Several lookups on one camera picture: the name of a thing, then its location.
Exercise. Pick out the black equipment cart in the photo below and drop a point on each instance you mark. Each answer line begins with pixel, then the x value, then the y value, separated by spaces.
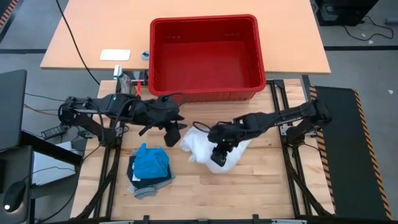
pixel 345 11

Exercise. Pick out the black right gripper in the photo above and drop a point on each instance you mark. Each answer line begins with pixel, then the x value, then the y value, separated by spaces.
pixel 227 132

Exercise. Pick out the dark laptop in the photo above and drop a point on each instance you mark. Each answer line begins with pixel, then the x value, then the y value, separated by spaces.
pixel 12 109

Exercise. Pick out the grey garment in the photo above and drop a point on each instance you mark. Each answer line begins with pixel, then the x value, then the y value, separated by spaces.
pixel 144 193

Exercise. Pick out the navy garment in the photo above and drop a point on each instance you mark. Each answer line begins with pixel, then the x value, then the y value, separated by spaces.
pixel 149 183

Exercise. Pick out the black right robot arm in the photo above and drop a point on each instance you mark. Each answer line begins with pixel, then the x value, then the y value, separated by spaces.
pixel 280 116

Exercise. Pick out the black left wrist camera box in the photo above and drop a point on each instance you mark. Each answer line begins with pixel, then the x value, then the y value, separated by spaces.
pixel 172 135

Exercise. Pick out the black hazard-striped floor mat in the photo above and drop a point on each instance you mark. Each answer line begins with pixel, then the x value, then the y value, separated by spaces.
pixel 7 14
pixel 342 171

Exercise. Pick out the black computer mouse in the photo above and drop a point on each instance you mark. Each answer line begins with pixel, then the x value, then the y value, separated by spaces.
pixel 14 196

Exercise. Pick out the white garment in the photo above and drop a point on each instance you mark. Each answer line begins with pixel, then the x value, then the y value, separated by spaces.
pixel 199 146

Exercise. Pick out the red plastic laundry basket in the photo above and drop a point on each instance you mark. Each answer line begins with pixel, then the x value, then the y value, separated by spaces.
pixel 205 59

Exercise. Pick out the black power adapter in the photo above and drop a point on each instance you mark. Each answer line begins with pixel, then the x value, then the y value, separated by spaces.
pixel 54 131

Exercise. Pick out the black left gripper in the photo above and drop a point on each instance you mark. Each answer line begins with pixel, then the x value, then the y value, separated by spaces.
pixel 155 112

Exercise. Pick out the white flat phone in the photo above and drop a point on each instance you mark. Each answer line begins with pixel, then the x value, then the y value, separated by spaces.
pixel 115 55

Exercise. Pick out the beige wooden desk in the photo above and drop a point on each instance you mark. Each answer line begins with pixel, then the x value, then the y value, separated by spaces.
pixel 295 37

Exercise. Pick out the black metal table frame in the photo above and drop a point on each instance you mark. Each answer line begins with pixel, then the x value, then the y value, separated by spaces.
pixel 112 186

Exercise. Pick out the black side desk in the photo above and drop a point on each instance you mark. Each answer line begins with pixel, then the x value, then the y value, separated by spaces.
pixel 18 168

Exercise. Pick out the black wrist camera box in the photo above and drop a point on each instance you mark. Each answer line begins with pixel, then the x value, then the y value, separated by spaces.
pixel 172 135
pixel 219 156

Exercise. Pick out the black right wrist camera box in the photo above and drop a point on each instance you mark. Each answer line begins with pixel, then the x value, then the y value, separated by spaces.
pixel 219 156

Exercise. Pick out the bright blue garment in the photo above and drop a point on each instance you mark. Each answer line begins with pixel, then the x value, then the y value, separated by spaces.
pixel 150 163

